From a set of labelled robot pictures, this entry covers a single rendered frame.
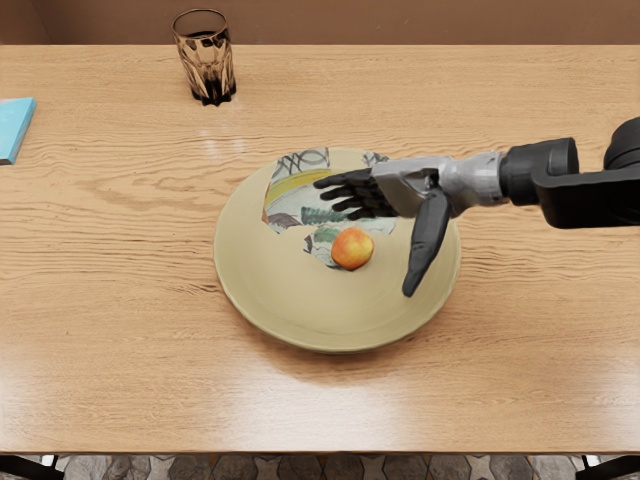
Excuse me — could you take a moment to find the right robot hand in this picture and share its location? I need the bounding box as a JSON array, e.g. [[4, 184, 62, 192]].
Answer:
[[313, 151, 510, 299]]

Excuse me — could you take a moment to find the beige patterned plate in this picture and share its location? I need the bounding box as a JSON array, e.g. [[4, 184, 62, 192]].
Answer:
[[213, 146, 462, 354]]

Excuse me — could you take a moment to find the orange red peach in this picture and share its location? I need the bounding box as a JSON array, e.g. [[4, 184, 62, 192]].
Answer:
[[330, 227, 375, 272]]

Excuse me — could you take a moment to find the brown faceted drinking glass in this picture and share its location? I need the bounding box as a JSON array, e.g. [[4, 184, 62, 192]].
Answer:
[[171, 8, 238, 108]]

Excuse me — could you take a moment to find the light blue book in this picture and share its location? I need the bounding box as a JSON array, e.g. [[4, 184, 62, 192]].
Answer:
[[0, 97, 38, 167]]

